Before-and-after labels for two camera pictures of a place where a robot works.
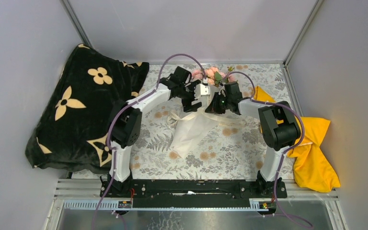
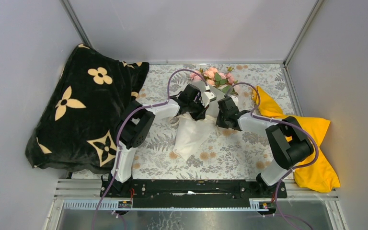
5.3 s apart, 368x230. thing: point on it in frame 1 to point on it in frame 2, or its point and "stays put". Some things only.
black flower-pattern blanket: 72,132 stays put
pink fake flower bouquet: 213,75 stays put
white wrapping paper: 191,128 stays put
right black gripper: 213,108 to 219,123
